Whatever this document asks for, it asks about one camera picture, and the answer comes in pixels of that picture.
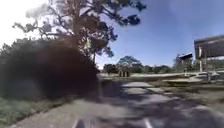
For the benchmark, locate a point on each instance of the group of dark posts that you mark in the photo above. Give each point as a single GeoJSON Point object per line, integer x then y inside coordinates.
{"type": "Point", "coordinates": [124, 73]}

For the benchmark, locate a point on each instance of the round-crowned tree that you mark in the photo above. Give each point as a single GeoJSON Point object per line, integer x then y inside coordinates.
{"type": "Point", "coordinates": [128, 61]}

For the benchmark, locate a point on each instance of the distant line of trees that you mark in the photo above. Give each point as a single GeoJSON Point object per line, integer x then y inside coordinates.
{"type": "Point", "coordinates": [156, 69]}

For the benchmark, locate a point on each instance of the grey paved path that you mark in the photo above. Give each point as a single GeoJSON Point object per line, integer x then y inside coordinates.
{"type": "Point", "coordinates": [136, 103]}

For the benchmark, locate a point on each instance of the tall dark trees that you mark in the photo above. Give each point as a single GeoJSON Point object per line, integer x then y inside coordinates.
{"type": "Point", "coordinates": [83, 20]}

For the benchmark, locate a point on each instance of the robot's own part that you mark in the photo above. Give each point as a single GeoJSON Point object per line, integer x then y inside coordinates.
{"type": "Point", "coordinates": [147, 123]}
{"type": "Point", "coordinates": [82, 122]}

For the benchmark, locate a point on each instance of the large dark bush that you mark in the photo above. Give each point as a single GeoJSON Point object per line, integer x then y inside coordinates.
{"type": "Point", "coordinates": [46, 70]}

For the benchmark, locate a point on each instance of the small open shelter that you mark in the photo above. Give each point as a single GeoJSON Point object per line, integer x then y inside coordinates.
{"type": "Point", "coordinates": [186, 56]}

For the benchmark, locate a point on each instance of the grass patch beside shelter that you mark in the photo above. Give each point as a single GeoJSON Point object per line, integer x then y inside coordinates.
{"type": "Point", "coordinates": [196, 93]}

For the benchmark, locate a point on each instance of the large open shelter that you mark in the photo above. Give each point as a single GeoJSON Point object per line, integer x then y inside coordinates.
{"type": "Point", "coordinates": [210, 46]}

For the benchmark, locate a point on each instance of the grass strip beside bush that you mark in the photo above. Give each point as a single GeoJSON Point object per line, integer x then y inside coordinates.
{"type": "Point", "coordinates": [20, 108]}

